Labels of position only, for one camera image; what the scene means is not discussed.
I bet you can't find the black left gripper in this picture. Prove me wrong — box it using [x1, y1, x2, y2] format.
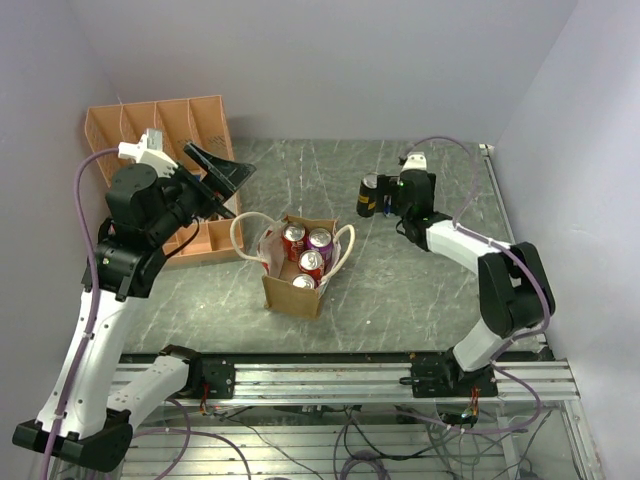
[147, 142, 256, 244]

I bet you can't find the black soda can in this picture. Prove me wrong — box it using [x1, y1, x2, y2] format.
[356, 172, 380, 218]

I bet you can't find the purple Fanta can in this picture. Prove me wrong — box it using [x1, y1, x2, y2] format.
[306, 228, 333, 264]

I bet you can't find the watermelon print canvas bag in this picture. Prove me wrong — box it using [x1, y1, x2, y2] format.
[230, 212, 355, 319]

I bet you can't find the red tab soda can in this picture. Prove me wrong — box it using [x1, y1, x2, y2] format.
[383, 195, 392, 217]

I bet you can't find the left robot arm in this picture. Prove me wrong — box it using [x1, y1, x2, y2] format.
[12, 141, 255, 478]

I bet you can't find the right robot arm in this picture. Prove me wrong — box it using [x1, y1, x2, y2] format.
[368, 169, 555, 396]

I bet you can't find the red can silver top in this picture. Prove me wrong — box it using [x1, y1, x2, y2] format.
[298, 250, 325, 284]

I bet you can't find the red can front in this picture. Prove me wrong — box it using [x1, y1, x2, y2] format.
[291, 273, 317, 290]

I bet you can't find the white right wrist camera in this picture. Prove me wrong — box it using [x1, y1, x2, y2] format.
[399, 151, 427, 172]

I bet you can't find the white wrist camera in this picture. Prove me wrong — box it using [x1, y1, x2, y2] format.
[118, 128, 178, 178]
[399, 151, 427, 172]

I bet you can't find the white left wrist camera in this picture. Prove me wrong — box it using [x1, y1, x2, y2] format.
[118, 128, 178, 178]

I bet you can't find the aluminium mounting rail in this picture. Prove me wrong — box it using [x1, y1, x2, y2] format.
[208, 361, 580, 406]

